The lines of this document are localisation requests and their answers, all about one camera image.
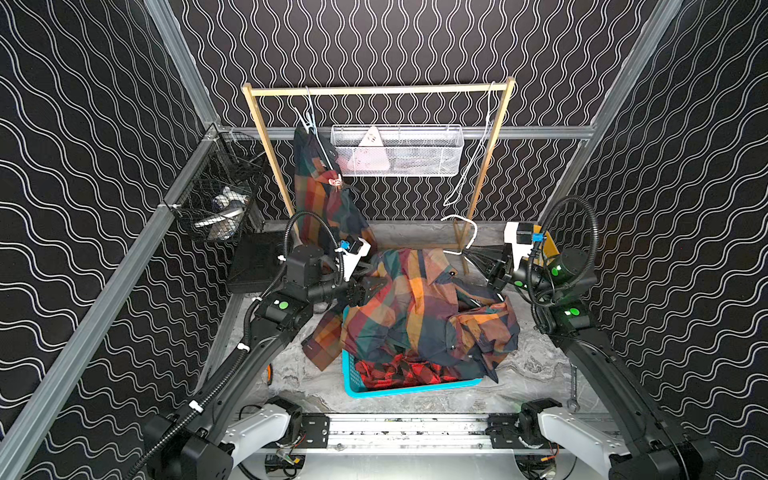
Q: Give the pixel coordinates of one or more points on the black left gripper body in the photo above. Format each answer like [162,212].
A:
[354,291]

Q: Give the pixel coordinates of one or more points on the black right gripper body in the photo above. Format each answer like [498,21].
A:
[498,273]

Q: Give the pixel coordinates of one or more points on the multicolour plaid shirt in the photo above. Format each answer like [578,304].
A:
[424,312]
[314,195]

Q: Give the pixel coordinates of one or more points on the red black plaid shirt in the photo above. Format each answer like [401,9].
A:
[404,372]

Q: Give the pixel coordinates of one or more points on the white wire hanger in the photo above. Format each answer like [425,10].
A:
[455,194]

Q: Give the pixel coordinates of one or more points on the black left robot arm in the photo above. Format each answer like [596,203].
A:
[200,440]

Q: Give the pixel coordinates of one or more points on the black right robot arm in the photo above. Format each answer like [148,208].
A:
[651,444]

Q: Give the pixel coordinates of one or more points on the yellow plastic tray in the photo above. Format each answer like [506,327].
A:
[548,249]

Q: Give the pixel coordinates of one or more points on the teal plastic basket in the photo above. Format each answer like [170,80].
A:
[355,388]

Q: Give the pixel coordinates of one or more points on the pink clothespin on shirt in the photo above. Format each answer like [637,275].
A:
[334,179]

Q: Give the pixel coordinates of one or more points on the black box on floor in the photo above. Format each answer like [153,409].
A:
[255,262]

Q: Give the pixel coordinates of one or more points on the pink triangular item in basket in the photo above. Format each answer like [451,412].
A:
[370,155]

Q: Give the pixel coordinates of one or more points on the steel wrench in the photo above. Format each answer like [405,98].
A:
[573,404]

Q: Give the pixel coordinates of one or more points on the green clothespin left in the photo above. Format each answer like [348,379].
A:
[308,121]

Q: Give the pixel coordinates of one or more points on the wooden clothes rack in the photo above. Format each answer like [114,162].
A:
[251,96]

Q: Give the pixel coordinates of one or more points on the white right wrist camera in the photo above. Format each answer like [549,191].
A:
[521,236]

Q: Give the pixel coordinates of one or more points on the white wire mesh basket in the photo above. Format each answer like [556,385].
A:
[427,150]

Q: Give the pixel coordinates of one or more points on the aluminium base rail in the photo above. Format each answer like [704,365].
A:
[429,433]

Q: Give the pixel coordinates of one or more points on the black wire wall basket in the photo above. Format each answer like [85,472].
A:
[220,204]

